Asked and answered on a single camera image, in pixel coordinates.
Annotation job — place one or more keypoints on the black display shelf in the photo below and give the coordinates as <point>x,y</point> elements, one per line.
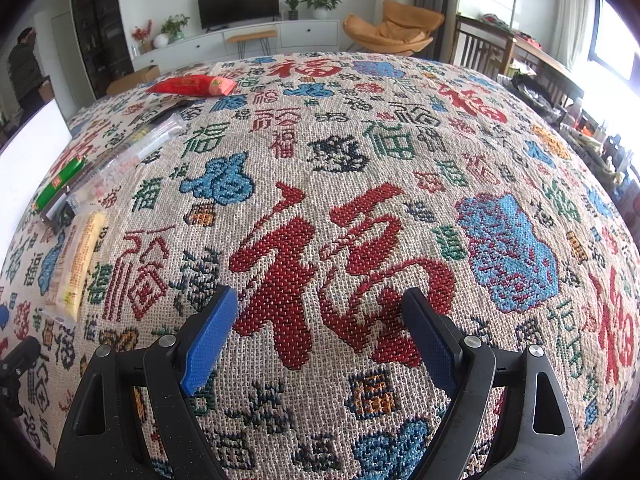
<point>100,25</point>

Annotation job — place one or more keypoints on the grey curtain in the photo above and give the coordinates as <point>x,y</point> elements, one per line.
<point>435,5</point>

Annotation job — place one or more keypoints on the large green potted plant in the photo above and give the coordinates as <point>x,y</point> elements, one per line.
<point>320,2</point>

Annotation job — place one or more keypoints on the window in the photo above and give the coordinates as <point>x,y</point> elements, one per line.
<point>615,35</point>

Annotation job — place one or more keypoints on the printed woven blanket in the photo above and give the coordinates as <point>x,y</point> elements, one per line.
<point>320,185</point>

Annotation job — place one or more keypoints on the white panel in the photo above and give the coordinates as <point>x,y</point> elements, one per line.
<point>30,127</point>

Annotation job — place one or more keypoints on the red snack packet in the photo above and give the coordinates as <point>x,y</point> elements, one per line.
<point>190,85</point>

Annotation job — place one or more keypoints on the dark foil snack packet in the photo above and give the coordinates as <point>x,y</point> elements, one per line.
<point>170,110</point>

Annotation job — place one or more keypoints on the green snack packet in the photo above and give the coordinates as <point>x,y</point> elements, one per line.
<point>60,182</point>

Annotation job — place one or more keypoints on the yellow wafer packet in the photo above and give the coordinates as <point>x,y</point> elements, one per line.
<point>80,265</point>

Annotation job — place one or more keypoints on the white round vase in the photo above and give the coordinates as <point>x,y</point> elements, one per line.
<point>161,41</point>

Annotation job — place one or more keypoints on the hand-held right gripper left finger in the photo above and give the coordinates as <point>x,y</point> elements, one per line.
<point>210,340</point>

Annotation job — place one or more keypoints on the dark wooden chair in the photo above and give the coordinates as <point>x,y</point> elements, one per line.
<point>480,50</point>

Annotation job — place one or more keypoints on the wooden stool with metal legs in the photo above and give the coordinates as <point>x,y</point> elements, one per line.
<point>251,35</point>

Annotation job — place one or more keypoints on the red flower arrangement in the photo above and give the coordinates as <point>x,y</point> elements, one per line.
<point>141,34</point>

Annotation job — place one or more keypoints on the cluttered wooden table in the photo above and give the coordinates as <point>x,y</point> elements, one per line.
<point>545,70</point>

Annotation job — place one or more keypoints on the cardboard box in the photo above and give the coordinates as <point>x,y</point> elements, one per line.
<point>132,80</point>

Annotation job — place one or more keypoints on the green plant in glass vase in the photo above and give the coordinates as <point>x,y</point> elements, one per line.
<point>175,27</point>

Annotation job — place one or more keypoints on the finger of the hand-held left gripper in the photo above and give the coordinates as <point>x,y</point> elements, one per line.
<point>20,365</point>

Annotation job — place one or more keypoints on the black television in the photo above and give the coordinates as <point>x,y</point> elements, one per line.
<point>237,2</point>

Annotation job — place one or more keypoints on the white television cabinet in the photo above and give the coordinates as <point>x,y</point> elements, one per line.
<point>305,35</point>

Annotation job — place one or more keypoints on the silver foil snack packet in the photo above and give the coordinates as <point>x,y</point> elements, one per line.
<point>57,212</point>

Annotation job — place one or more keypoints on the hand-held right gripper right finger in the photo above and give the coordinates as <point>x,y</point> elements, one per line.
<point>432,340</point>

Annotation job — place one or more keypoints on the small plant in dark pot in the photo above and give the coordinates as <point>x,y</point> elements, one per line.
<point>292,10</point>

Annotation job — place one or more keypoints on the orange lounge chair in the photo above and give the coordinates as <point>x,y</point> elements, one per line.
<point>395,27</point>

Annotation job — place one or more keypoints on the clear plastic snack packet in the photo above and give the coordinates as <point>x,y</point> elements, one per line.
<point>130,155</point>

